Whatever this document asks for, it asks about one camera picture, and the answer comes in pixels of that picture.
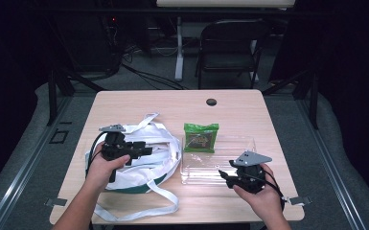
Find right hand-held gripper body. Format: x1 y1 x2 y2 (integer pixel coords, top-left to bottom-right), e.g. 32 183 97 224
228 150 273 195

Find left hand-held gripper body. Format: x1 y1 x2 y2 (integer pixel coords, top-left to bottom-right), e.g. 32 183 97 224
98 124 142 184

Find white cloth tote bag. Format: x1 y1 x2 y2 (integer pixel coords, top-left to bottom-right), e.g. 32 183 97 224
84 112 183 223

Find clear plastic bag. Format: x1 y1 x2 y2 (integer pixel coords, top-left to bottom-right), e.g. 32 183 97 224
180 135 257 186

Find green snack packet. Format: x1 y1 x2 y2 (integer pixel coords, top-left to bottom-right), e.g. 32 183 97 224
183 123 220 154

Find person's left hand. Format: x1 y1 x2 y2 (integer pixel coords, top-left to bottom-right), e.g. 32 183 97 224
85 142 132 194

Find person's right hand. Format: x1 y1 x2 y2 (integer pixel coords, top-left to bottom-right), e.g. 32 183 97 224
232 163 284 222

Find grey metal table clip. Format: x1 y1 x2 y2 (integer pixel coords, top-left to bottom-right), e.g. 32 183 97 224
288 195 312 206
44 197 68 207

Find black metal stand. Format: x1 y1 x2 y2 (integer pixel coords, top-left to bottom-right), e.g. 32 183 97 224
46 68 106 127
262 68 320 130

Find white table leg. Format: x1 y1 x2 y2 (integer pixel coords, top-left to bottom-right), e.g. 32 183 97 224
173 15 185 82

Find black folding chair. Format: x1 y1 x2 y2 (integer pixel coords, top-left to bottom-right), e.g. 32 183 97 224
195 18 271 90

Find left hand-held gripper black cable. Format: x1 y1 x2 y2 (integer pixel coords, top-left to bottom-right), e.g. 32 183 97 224
86 131 108 175

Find hand-held gripper black cable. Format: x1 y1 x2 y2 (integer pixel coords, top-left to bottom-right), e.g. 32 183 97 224
262 169 286 213
86 131 108 175

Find right hand-held gripper black cable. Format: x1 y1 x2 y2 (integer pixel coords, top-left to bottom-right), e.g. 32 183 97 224
262 169 286 213

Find black floor cables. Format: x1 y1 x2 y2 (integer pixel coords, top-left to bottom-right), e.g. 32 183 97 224
121 61 190 91

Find grey metal floor rail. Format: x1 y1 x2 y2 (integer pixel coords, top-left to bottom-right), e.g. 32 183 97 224
295 99 369 230
0 95 75 230

